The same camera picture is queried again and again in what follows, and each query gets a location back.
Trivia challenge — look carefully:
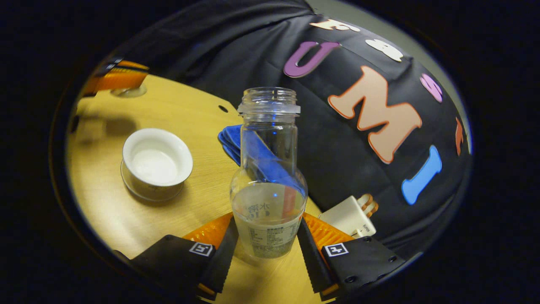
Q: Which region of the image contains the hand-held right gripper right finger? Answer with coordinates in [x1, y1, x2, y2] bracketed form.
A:
[297, 212, 405, 301]

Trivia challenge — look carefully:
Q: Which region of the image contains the white toaster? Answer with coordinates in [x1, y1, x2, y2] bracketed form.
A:
[319, 195, 377, 239]

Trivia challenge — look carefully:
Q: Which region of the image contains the white saucer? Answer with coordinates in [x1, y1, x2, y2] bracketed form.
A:
[121, 160, 186, 202]

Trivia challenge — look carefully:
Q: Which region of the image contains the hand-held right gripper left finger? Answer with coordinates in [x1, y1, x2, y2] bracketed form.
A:
[127, 212, 240, 301]

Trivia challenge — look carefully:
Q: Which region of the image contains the clear glass water bottle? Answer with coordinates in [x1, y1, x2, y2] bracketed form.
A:
[230, 87, 308, 259]

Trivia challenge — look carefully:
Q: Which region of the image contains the folded blue towel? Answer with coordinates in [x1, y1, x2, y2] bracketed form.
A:
[218, 125, 306, 195]

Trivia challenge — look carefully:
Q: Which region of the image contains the white teacup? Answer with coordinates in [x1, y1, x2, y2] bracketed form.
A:
[122, 128, 194, 187]

